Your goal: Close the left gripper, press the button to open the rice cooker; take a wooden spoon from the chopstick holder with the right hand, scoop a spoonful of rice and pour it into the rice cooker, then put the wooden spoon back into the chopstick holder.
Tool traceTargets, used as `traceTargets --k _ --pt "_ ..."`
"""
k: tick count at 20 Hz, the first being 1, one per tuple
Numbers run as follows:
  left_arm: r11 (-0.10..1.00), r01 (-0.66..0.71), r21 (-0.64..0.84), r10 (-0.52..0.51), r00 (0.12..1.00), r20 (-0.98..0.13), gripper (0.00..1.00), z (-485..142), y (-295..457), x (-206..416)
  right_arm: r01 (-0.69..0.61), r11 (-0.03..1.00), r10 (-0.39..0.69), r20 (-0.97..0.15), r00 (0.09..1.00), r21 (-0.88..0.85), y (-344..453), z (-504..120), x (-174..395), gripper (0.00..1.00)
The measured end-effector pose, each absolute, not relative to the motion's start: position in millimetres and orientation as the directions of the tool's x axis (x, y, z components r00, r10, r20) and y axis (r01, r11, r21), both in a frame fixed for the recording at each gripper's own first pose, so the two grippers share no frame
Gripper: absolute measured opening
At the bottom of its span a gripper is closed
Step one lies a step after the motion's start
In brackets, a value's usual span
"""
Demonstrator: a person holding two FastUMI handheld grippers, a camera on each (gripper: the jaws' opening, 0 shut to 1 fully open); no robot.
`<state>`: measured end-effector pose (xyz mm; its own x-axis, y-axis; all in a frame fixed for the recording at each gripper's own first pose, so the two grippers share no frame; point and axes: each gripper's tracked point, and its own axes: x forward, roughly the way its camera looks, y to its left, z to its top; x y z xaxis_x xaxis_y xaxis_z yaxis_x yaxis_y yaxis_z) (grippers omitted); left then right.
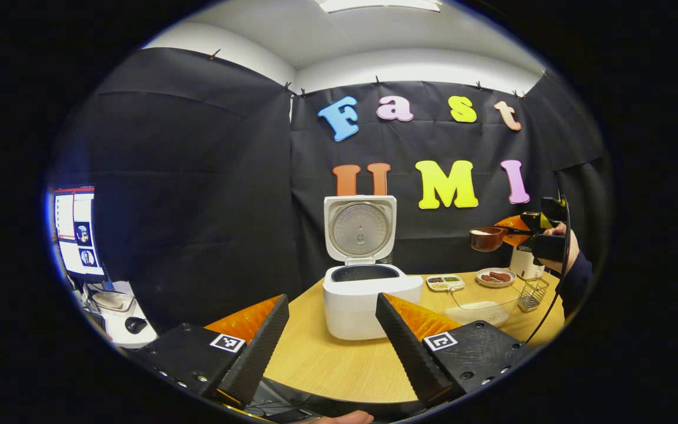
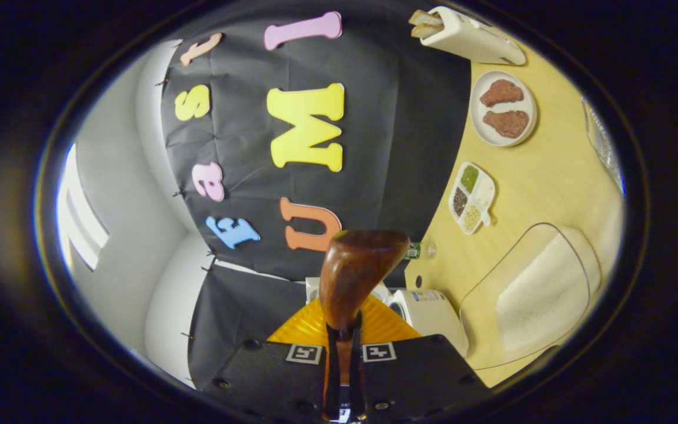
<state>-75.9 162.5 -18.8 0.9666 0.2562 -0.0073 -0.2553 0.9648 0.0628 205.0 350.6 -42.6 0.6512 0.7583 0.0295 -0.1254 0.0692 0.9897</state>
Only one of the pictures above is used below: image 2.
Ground black backdrop cloth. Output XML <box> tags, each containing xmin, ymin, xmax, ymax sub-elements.
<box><xmin>159</xmin><ymin>0</ymin><xmax>472</xmax><ymax>389</ymax></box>

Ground wooden spoon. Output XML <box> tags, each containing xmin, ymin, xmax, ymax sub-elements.
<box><xmin>319</xmin><ymin>230</ymin><xmax>410</xmax><ymax>401</ymax></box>

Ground white plate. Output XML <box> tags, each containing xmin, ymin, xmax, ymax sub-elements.
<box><xmin>470</xmin><ymin>71</ymin><xmax>538</xmax><ymax>147</ymax></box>

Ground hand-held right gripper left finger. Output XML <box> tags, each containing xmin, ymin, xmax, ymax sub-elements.
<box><xmin>195</xmin><ymin>294</ymin><xmax>343</xmax><ymax>424</ymax></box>

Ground wire chopstick holder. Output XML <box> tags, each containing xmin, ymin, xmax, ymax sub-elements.
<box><xmin>581</xmin><ymin>97</ymin><xmax>625</xmax><ymax>192</ymax></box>

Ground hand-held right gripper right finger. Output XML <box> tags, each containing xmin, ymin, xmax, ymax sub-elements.
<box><xmin>351</xmin><ymin>294</ymin><xmax>490</xmax><ymax>424</ymax></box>

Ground white divided grain tray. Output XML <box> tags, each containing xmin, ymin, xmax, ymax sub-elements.
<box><xmin>448</xmin><ymin>162</ymin><xmax>496</xmax><ymax>235</ymax></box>

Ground white toaster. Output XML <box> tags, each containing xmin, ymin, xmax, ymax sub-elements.
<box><xmin>424</xmin><ymin>6</ymin><xmax>527</xmax><ymax>65</ymax></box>

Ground long ceiling light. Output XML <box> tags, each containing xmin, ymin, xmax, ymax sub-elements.
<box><xmin>56</xmin><ymin>144</ymin><xmax>110</xmax><ymax>271</ymax></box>

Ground clear plastic water bottle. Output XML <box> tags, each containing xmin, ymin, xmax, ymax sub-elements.
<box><xmin>404</xmin><ymin>240</ymin><xmax>437</xmax><ymax>261</ymax></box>

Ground brown meat piece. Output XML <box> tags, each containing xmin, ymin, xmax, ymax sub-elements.
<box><xmin>483</xmin><ymin>110</ymin><xmax>530</xmax><ymax>139</ymax></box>
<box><xmin>480</xmin><ymin>79</ymin><xmax>524</xmax><ymax>108</ymax></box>

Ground white rice cooker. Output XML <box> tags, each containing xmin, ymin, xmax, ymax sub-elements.
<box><xmin>305</xmin><ymin>277</ymin><xmax>469</xmax><ymax>357</ymax></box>

